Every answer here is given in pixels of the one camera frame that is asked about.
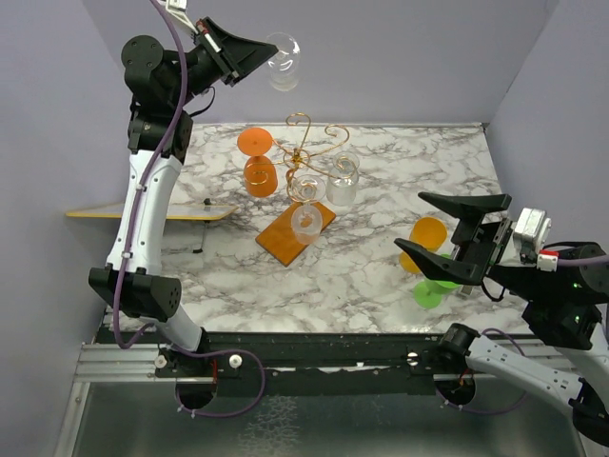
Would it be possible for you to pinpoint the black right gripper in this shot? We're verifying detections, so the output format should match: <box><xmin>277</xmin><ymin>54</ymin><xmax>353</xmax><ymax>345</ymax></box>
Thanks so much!
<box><xmin>393</xmin><ymin>189</ymin><xmax>547</xmax><ymax>300</ymax></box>

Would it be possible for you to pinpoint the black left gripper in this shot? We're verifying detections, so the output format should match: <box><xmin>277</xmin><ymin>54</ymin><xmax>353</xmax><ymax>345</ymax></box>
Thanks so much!
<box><xmin>167</xmin><ymin>14</ymin><xmax>277</xmax><ymax>109</ymax></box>

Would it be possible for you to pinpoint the yellow plastic goblet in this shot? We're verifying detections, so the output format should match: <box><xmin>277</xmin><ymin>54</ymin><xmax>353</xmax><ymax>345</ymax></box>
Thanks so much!
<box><xmin>400</xmin><ymin>216</ymin><xmax>447</xmax><ymax>274</ymax></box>

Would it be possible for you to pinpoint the clear stemmed wine glass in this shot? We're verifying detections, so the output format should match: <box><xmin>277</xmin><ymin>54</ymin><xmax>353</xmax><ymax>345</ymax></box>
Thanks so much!
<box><xmin>266</xmin><ymin>32</ymin><xmax>301</xmax><ymax>92</ymax></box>

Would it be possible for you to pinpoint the orange plastic goblet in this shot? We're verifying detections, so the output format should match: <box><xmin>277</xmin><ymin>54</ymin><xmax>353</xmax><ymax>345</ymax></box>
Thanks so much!
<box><xmin>237</xmin><ymin>128</ymin><xmax>278</xmax><ymax>198</ymax></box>

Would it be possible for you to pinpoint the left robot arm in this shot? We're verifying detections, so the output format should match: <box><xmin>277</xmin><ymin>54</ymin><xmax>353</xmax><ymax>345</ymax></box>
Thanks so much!
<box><xmin>88</xmin><ymin>17</ymin><xmax>278</xmax><ymax>376</ymax></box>

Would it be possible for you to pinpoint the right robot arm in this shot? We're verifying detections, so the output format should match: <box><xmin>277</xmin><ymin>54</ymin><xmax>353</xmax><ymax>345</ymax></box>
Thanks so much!
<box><xmin>394</xmin><ymin>191</ymin><xmax>608</xmax><ymax>446</ymax></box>

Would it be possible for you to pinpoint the small white grey tag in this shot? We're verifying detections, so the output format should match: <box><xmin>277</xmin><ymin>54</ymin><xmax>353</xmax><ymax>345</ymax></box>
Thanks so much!
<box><xmin>459</xmin><ymin>286</ymin><xmax>474</xmax><ymax>299</ymax></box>

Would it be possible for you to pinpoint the green plastic goblet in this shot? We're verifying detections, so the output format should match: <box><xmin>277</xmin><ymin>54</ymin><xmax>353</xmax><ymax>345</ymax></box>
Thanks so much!
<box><xmin>412</xmin><ymin>276</ymin><xmax>461</xmax><ymax>309</ymax></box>

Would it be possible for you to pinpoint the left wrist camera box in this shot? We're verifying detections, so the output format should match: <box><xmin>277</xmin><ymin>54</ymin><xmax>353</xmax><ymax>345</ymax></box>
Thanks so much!
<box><xmin>164</xmin><ymin>0</ymin><xmax>197</xmax><ymax>32</ymax></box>

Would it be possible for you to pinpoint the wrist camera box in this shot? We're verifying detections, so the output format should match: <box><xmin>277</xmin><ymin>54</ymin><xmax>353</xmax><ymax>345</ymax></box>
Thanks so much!
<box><xmin>512</xmin><ymin>208</ymin><xmax>558</xmax><ymax>272</ymax></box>
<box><xmin>164</xmin><ymin>0</ymin><xmax>197</xmax><ymax>32</ymax></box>

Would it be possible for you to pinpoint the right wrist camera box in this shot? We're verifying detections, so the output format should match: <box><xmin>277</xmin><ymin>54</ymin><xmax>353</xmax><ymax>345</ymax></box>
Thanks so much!
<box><xmin>512</xmin><ymin>208</ymin><xmax>558</xmax><ymax>272</ymax></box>

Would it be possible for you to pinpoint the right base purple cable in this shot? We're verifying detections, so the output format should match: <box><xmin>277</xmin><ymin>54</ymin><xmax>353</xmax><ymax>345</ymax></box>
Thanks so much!
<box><xmin>440</xmin><ymin>328</ymin><xmax>533</xmax><ymax>416</ymax></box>

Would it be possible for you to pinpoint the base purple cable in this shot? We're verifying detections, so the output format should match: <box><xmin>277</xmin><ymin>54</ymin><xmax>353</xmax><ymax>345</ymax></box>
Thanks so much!
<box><xmin>440</xmin><ymin>328</ymin><xmax>533</xmax><ymax>416</ymax></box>
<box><xmin>161</xmin><ymin>347</ymin><xmax>267</xmax><ymax>421</ymax></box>

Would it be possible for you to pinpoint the gold wire glass rack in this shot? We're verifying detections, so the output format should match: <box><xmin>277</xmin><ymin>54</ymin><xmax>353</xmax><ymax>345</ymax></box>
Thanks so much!
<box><xmin>237</xmin><ymin>112</ymin><xmax>350</xmax><ymax>267</ymax></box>

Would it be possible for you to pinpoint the black front mounting rail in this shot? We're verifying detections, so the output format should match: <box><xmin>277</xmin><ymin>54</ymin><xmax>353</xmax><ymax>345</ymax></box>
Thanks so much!
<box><xmin>94</xmin><ymin>328</ymin><xmax>496</xmax><ymax>396</ymax></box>

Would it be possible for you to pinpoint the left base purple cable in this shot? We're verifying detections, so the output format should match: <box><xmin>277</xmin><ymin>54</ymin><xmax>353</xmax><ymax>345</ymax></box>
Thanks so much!
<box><xmin>161</xmin><ymin>347</ymin><xmax>267</xmax><ymax>421</ymax></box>

